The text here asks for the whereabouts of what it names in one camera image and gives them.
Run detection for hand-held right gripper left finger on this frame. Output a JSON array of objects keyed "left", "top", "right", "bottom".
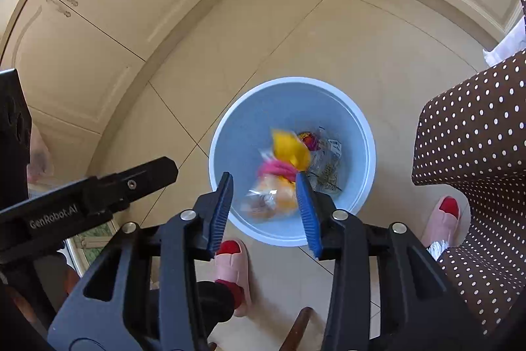
[{"left": 46, "top": 171, "right": 235, "bottom": 351}]

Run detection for white cloth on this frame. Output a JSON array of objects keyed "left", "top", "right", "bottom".
[{"left": 483, "top": 16, "right": 526, "bottom": 68}]

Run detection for plastic bag with yellow label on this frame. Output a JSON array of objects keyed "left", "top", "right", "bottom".
[{"left": 240, "top": 128, "right": 312, "bottom": 221}]

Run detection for pink slipper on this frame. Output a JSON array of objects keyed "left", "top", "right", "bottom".
[
  {"left": 421, "top": 195, "right": 462, "bottom": 249},
  {"left": 214, "top": 239, "right": 252, "bottom": 318}
]

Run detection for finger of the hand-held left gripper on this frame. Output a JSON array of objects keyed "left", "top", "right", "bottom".
[
  {"left": 0, "top": 68, "right": 33, "bottom": 183},
  {"left": 94, "top": 156, "right": 179, "bottom": 212}
]

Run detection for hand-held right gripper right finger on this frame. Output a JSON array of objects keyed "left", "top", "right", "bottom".
[{"left": 295, "top": 171, "right": 479, "bottom": 351}]

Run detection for round table brown dotted tablecloth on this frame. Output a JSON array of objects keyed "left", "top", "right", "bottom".
[{"left": 411, "top": 0, "right": 526, "bottom": 335}]

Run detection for translucent plastic bag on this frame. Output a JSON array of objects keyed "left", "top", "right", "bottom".
[{"left": 27, "top": 123, "right": 55, "bottom": 183}]

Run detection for brown wooden piece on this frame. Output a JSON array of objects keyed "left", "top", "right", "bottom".
[{"left": 283, "top": 307, "right": 315, "bottom": 351}]

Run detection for clear printed snack wrapper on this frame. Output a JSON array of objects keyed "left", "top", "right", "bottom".
[{"left": 306, "top": 137, "right": 344, "bottom": 193}]

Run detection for red yellow small wrapper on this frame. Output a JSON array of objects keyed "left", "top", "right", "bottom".
[{"left": 298, "top": 131, "right": 322, "bottom": 150}]

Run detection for white fringe tassels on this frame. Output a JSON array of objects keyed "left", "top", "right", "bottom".
[{"left": 425, "top": 238, "right": 451, "bottom": 262}]

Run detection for blue plastic bucket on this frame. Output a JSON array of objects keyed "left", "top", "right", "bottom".
[{"left": 209, "top": 77, "right": 376, "bottom": 247}]

